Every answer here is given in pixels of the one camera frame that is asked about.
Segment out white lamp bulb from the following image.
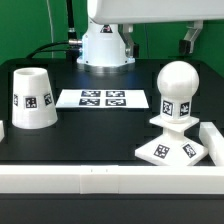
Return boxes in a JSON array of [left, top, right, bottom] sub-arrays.
[[157, 61, 199, 124]]

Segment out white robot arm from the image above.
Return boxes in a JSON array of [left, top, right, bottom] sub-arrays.
[[77, 0, 224, 72]]

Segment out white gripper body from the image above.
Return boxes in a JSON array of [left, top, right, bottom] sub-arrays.
[[87, 0, 224, 24]]

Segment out white marker sheet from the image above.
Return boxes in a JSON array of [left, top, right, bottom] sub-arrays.
[[56, 89, 149, 109]]

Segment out white lamp base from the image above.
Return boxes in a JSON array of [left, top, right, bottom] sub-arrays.
[[135, 115, 208, 166]]

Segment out thin white cable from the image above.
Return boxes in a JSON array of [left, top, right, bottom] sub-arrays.
[[46, 0, 55, 59]]

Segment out white lamp shade cone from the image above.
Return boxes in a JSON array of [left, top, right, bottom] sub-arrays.
[[12, 67, 58, 129]]

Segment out white left fence bar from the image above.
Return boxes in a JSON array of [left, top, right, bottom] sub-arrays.
[[0, 120, 5, 142]]

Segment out white front fence bar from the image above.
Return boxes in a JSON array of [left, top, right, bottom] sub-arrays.
[[0, 165, 224, 194]]

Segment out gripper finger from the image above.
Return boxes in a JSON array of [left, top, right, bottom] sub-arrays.
[[179, 20, 203, 55], [120, 24, 139, 58]]

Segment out thick black cable with connector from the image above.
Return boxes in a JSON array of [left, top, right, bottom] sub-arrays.
[[66, 0, 78, 61]]

